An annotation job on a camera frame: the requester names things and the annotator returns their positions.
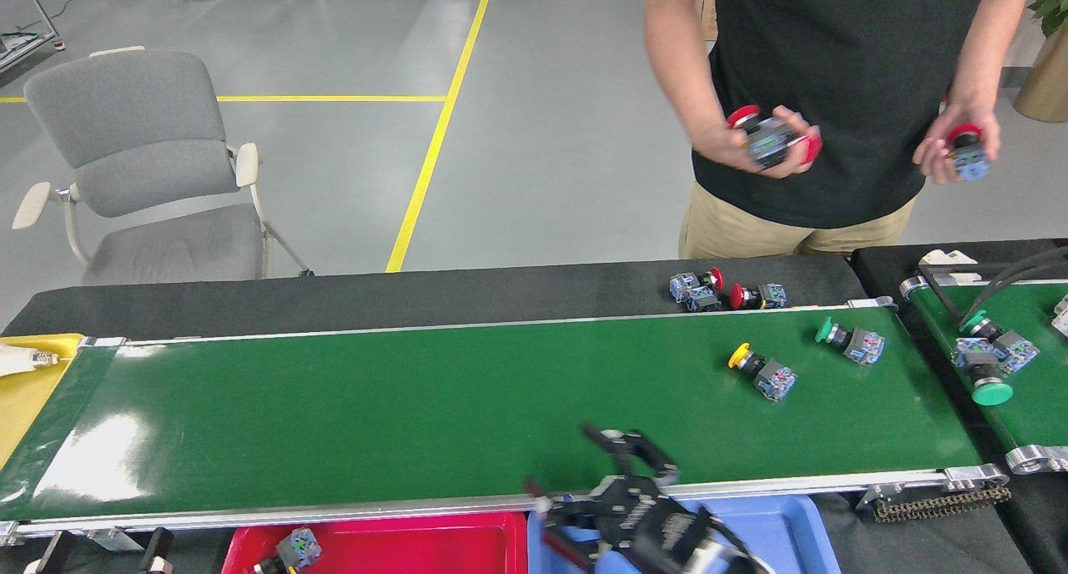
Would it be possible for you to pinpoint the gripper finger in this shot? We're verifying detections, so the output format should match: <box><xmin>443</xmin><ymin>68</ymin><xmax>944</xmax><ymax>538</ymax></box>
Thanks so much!
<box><xmin>25</xmin><ymin>531</ymin><xmax>73</xmax><ymax>574</ymax></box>
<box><xmin>136</xmin><ymin>526</ymin><xmax>176</xmax><ymax>574</ymax></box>

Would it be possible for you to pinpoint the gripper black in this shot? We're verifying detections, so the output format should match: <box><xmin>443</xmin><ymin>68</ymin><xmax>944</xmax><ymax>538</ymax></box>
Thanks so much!
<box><xmin>524</xmin><ymin>422</ymin><xmax>728</xmax><ymax>574</ymax></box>

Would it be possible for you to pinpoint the green push button switch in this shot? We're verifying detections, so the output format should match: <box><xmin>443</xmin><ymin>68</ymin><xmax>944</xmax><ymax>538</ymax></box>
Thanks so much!
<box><xmin>815</xmin><ymin>316</ymin><xmax>886</xmax><ymax>366</ymax></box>
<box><xmin>951</xmin><ymin>338</ymin><xmax>1015</xmax><ymax>406</ymax></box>
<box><xmin>960</xmin><ymin>310</ymin><xmax>1040</xmax><ymax>375</ymax></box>

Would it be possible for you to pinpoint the long green conveyor belt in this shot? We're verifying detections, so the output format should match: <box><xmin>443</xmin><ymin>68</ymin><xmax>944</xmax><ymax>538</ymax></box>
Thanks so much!
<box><xmin>0</xmin><ymin>297</ymin><xmax>1010</xmax><ymax>550</ymax></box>

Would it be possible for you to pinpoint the green feeder conveyor belt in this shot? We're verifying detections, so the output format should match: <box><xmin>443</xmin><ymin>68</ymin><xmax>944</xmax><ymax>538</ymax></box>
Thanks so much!
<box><xmin>899</xmin><ymin>274</ymin><xmax>1068</xmax><ymax>475</ymax></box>

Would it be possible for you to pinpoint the person's right hand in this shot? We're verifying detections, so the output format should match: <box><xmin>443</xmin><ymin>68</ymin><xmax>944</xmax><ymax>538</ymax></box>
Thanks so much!
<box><xmin>691</xmin><ymin>105</ymin><xmax>824</xmax><ymax>180</ymax></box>

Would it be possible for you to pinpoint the person's left hand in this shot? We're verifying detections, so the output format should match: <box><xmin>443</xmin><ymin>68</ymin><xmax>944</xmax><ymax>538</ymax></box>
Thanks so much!
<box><xmin>912</xmin><ymin>100</ymin><xmax>1002</xmax><ymax>185</ymax></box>

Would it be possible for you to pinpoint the yellow plastic bin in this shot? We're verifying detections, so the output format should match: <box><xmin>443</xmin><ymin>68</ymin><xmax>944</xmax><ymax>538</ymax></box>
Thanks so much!
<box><xmin>0</xmin><ymin>333</ymin><xmax>84</xmax><ymax>472</ymax></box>

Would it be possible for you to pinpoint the blue plastic bin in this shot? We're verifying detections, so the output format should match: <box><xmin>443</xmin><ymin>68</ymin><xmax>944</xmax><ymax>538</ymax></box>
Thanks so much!
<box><xmin>526</xmin><ymin>492</ymin><xmax>844</xmax><ymax>574</ymax></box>

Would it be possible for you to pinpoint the white tube with metal tip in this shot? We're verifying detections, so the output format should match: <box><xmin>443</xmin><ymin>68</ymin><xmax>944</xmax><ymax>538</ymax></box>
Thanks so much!
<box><xmin>0</xmin><ymin>345</ymin><xmax>61</xmax><ymax>378</ymax></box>

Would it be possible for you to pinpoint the red plastic bin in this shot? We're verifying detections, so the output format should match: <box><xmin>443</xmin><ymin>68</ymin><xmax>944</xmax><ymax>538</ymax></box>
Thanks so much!
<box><xmin>221</xmin><ymin>511</ymin><xmax>529</xmax><ymax>574</ymax></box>

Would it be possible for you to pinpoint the white plastic piece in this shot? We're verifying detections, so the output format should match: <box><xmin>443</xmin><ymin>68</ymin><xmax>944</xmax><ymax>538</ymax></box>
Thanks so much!
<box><xmin>918</xmin><ymin>249</ymin><xmax>984</xmax><ymax>287</ymax></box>

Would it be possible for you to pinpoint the grey office chair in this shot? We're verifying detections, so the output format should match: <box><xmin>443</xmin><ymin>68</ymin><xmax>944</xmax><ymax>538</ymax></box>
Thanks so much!
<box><xmin>12</xmin><ymin>46</ymin><xmax>315</xmax><ymax>287</ymax></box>

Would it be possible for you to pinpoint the person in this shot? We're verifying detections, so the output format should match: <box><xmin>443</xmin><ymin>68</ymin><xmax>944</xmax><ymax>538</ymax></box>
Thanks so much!
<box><xmin>642</xmin><ymin>0</ymin><xmax>1029</xmax><ymax>259</ymax></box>

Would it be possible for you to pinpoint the potted plant with tan pot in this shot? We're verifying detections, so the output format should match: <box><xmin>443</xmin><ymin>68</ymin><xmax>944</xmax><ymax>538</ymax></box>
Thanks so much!
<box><xmin>1014</xmin><ymin>0</ymin><xmax>1068</xmax><ymax>124</ymax></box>

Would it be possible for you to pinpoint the push button switch blue base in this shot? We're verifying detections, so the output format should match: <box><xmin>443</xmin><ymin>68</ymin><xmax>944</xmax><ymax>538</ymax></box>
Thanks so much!
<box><xmin>253</xmin><ymin>526</ymin><xmax>323</xmax><ymax>574</ymax></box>

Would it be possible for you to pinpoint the yellow push button switch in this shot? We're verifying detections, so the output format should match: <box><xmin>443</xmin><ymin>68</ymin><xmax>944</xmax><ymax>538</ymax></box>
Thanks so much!
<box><xmin>728</xmin><ymin>343</ymin><xmax>798</xmax><ymax>403</ymax></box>

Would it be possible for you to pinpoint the conveyor drive chain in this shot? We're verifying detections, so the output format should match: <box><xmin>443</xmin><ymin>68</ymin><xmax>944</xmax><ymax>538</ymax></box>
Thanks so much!
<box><xmin>872</xmin><ymin>484</ymin><xmax>1012</xmax><ymax>523</ymax></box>

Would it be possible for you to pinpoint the black guide frame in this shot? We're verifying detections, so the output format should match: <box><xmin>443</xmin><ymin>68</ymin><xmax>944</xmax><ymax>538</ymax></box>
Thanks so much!
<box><xmin>918</xmin><ymin>247</ymin><xmax>1068</xmax><ymax>329</ymax></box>

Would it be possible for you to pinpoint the metal cart frame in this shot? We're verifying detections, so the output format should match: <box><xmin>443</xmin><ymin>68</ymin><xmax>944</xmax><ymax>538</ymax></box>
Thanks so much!
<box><xmin>0</xmin><ymin>0</ymin><xmax>66</xmax><ymax>74</ymax></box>

